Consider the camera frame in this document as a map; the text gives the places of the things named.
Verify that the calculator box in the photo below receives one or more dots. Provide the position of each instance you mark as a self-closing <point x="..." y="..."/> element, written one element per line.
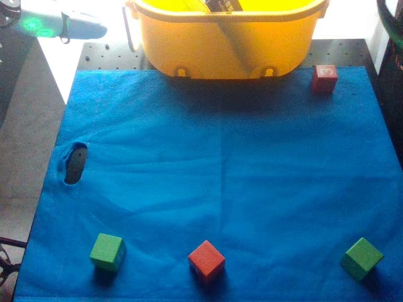
<point x="224" y="5"/>

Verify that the yellow plastic bin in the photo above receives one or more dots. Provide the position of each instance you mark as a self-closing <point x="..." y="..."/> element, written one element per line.
<point x="220" y="41"/>

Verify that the blue cloth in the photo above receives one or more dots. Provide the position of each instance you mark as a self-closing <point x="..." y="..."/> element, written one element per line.
<point x="220" y="176"/>

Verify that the plain red cube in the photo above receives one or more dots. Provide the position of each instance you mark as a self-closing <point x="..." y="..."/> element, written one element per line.
<point x="206" y="261"/>

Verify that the green cube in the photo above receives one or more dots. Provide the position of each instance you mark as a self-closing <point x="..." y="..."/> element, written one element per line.
<point x="362" y="259"/>
<point x="106" y="253"/>

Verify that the red cube with number three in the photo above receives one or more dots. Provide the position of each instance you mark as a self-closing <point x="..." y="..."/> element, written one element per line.
<point x="324" y="80"/>

